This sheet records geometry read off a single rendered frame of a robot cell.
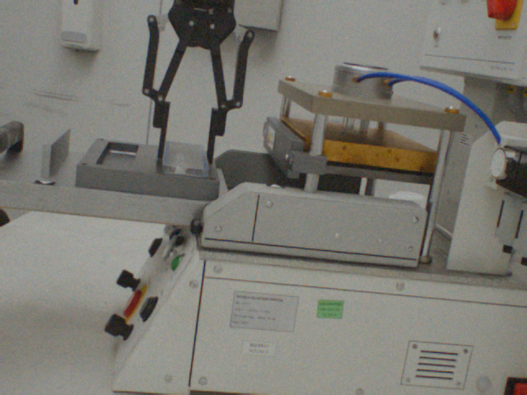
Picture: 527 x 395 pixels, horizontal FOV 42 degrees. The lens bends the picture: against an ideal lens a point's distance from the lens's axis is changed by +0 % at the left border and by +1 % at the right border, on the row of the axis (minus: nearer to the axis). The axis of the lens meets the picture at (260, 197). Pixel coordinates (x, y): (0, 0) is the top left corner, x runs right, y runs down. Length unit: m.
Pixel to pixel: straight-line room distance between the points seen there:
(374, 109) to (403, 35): 1.64
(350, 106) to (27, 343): 0.50
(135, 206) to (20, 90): 1.87
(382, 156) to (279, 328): 0.24
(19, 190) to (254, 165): 0.37
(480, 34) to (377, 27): 1.50
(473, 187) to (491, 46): 0.18
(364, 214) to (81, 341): 0.41
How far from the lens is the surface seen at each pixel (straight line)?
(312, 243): 0.78
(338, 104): 0.78
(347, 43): 2.42
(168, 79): 0.88
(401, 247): 0.81
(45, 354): 0.91
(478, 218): 0.84
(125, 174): 0.81
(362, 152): 0.83
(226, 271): 0.77
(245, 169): 1.03
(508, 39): 0.86
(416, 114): 0.81
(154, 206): 0.81
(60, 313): 1.03
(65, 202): 0.82
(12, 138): 0.93
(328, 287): 0.79
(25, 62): 2.63
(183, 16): 0.88
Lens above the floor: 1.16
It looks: 13 degrees down
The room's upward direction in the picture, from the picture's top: 8 degrees clockwise
